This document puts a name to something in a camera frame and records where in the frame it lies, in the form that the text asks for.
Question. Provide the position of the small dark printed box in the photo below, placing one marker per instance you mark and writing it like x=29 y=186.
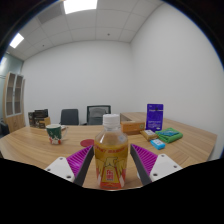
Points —
x=31 y=119

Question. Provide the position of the yellow-labelled drink bottle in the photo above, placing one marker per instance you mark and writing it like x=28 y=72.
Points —
x=111 y=156

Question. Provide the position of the green folded cloth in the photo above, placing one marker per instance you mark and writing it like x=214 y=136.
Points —
x=170 y=136

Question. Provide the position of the large ceiling light panel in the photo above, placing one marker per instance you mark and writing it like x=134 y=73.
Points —
x=80 y=5

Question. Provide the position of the flat round red coaster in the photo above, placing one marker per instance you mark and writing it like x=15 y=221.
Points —
x=86 y=143

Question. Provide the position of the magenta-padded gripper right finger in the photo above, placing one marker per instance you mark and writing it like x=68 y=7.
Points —
x=161 y=165

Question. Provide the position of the small ceiling light panel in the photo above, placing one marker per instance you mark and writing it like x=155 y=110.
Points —
x=16 y=40

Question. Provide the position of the ceiling air vent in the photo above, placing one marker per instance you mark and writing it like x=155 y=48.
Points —
x=50 y=12

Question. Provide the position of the purple standing package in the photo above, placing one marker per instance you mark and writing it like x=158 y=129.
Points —
x=154 y=117

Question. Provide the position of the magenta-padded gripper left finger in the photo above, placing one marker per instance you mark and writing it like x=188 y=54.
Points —
x=63 y=166

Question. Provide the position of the large dark printed box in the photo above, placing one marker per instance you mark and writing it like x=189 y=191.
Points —
x=41 y=113

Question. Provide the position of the green and white mug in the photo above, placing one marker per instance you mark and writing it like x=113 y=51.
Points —
x=54 y=134

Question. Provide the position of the orange-brown cardboard box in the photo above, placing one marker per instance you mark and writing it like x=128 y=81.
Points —
x=132 y=127

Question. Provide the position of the dark padded office chair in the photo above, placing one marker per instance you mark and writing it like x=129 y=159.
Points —
x=69 y=117

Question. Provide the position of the black sofa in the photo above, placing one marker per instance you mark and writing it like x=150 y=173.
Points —
x=4 y=128

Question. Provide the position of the small light blue box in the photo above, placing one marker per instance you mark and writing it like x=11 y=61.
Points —
x=157 y=144

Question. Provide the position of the tan cardboard box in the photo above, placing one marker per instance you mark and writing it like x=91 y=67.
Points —
x=45 y=122

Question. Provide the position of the wooden shelf unit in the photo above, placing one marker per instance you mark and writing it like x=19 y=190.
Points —
x=15 y=121

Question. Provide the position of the small tan labelled box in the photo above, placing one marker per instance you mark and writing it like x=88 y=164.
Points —
x=149 y=134

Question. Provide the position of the black mesh office chair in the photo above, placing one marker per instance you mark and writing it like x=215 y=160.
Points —
x=97 y=115

